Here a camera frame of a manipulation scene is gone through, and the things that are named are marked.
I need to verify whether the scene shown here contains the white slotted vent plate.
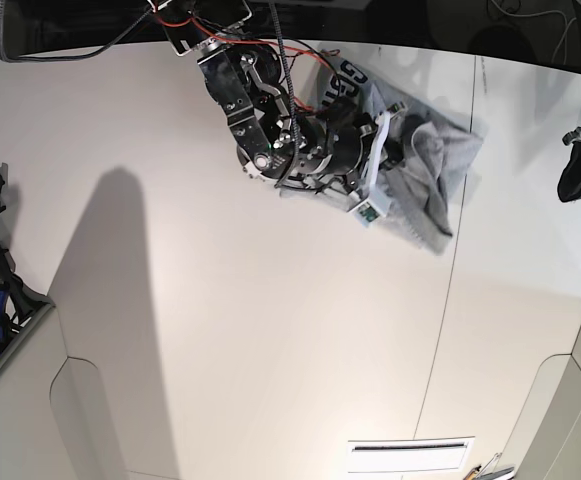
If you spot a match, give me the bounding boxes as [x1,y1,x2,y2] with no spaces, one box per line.
[346,437,475,474]

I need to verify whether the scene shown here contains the grey T-shirt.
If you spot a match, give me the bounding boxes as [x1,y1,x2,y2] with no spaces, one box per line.
[279,58,483,255]

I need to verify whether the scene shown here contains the white cables top right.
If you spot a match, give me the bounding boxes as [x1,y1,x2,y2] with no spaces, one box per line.
[489,0,581,71]

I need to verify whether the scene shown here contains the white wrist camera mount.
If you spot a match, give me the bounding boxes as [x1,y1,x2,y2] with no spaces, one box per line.
[349,102,406,227]

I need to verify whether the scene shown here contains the pens at bottom edge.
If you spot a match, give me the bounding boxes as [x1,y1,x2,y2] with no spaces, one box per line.
[463,452,516,480]

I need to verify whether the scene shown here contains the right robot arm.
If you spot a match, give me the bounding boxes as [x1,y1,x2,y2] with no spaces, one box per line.
[149,1,403,197]

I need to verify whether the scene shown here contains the black round chair base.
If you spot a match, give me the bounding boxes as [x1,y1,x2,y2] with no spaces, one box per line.
[468,25,537,63]

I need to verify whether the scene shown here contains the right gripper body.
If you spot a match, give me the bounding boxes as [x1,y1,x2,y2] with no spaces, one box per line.
[322,113,378,194]

